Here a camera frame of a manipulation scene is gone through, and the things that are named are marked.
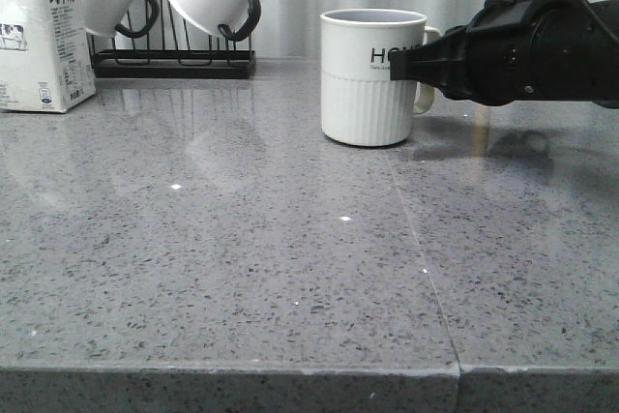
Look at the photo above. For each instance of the wooden mug tree stand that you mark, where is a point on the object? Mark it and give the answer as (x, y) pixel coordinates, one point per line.
(480, 130)

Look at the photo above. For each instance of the black wire mug rack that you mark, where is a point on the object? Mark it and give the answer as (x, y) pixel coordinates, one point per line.
(173, 48)

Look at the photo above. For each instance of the white blue milk carton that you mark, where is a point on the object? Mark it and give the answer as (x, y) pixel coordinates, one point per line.
(45, 58)

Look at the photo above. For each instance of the white ribbed HOME mug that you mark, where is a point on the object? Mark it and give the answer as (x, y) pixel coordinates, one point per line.
(360, 104)

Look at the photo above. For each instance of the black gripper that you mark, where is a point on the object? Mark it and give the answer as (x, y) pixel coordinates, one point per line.
(540, 50)

